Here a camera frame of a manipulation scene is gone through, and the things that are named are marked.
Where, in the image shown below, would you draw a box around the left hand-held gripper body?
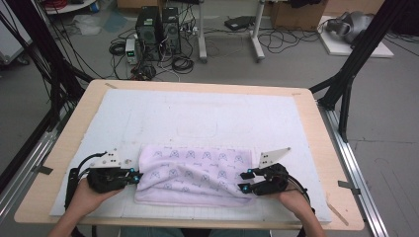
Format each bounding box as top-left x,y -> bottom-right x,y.
86,147 -> 133,195

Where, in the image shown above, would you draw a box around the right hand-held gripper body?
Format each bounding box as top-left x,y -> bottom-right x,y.
257,146 -> 293,197

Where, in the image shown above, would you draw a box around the lilac towel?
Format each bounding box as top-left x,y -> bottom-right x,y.
133,144 -> 260,208

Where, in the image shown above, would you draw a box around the person's right hand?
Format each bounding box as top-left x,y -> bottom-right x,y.
266,188 -> 313,220

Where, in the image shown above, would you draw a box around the person's left hand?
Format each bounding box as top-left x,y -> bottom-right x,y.
66,178 -> 124,219

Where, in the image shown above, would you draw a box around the black tape strip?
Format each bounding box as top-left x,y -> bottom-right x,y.
32,165 -> 54,176

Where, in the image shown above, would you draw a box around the grey tape strip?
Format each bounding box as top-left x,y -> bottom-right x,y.
337,180 -> 362,196

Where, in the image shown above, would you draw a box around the white foam mat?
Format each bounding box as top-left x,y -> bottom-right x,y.
48,88 -> 332,225

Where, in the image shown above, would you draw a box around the white power supply unit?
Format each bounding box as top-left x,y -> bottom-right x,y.
125,38 -> 139,65

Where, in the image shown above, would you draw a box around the black computer tower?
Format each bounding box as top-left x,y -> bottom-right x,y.
160,6 -> 183,55
134,5 -> 163,62

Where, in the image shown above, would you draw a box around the white floor board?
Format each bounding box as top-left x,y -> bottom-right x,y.
317,15 -> 395,59

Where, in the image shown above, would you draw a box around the teal sheet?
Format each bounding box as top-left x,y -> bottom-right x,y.
103,11 -> 128,34

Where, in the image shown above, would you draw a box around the black flat box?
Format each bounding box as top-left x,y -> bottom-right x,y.
223,15 -> 257,32

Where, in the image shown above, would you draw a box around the clear plastic bag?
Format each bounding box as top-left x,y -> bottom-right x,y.
72,13 -> 102,36

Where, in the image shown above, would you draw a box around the cardboard box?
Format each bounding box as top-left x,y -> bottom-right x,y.
270,0 -> 329,32

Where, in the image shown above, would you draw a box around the white cabinet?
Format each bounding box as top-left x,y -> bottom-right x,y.
0,12 -> 33,65

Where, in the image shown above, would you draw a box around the round white table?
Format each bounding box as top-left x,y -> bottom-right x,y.
43,0 -> 99,15

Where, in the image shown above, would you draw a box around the grey headset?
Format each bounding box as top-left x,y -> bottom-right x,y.
325,11 -> 376,44

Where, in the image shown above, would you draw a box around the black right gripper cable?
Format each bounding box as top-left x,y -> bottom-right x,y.
286,173 -> 316,215

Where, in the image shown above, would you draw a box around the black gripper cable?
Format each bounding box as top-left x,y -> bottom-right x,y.
286,173 -> 316,215
64,150 -> 109,210

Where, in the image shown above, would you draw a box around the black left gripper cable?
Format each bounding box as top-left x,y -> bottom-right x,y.
64,150 -> 109,210

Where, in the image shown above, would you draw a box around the aluminium rail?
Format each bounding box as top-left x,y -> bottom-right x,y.
0,108 -> 72,225
317,101 -> 390,237

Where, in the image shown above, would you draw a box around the small coiled black cable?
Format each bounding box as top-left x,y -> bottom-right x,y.
108,40 -> 127,56

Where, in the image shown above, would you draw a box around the loose black floor cables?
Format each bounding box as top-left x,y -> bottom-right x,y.
258,27 -> 321,54

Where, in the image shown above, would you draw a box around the black frame strut with cables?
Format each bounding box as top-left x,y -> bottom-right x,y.
0,0 -> 95,132

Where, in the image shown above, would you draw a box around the white desk frame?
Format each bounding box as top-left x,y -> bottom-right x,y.
197,0 -> 267,64

